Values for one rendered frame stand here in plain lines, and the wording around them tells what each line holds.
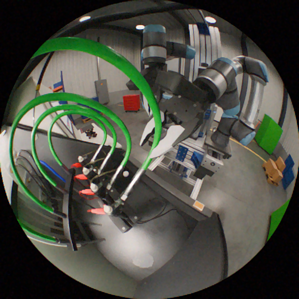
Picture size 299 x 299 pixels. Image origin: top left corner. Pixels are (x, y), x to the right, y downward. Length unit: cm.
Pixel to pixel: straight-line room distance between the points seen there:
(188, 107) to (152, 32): 27
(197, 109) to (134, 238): 56
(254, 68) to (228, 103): 36
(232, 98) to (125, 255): 75
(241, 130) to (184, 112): 46
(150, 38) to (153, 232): 77
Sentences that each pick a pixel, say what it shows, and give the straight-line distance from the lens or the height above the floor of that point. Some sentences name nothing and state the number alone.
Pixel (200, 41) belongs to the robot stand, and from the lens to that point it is 94.
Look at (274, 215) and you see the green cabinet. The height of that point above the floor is 19.
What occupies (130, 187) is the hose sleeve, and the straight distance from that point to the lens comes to 21.
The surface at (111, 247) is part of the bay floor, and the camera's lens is 58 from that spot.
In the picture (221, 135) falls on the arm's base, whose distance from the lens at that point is 68.
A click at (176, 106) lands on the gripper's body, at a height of 131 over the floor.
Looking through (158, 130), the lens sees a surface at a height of 127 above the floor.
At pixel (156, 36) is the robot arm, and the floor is 152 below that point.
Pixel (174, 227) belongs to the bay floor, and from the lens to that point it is 54.
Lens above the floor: 135
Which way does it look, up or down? 42 degrees down
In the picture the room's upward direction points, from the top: straight up
